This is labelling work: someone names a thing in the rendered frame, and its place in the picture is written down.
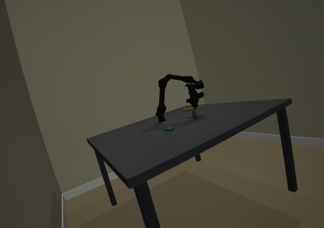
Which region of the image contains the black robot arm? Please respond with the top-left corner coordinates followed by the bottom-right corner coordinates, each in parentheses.
top-left (155, 74), bottom-right (204, 122)

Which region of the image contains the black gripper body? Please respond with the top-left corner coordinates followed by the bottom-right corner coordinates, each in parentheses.
top-left (186, 90), bottom-right (198, 103)

